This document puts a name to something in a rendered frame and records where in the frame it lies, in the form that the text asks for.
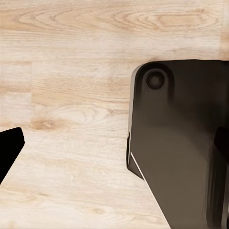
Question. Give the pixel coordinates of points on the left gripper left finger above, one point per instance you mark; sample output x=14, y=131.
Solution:
x=11, y=143

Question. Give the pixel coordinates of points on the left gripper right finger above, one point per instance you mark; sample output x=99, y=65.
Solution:
x=221, y=142

